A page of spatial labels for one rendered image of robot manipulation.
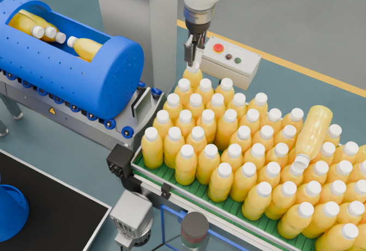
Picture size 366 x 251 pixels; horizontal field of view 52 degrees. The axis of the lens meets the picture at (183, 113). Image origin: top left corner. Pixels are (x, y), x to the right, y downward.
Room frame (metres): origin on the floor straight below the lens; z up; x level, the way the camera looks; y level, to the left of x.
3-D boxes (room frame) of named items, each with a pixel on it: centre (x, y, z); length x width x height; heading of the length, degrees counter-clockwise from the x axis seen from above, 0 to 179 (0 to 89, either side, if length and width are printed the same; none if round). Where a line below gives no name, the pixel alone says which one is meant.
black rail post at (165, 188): (0.45, 0.04, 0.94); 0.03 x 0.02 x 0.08; 65
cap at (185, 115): (0.64, -0.01, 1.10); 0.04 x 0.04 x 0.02
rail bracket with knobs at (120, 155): (0.54, 0.20, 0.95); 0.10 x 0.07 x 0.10; 155
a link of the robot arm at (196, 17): (0.84, -0.03, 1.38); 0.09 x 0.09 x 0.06
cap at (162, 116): (0.64, 0.06, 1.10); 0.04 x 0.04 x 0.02
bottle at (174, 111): (0.71, 0.03, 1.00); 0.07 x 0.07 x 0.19
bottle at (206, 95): (0.77, -0.07, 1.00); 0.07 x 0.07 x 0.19
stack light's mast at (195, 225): (0.25, -0.04, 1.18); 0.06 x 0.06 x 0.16
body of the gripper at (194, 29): (0.84, -0.03, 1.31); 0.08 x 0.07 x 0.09; 155
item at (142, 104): (0.74, 0.15, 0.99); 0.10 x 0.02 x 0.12; 155
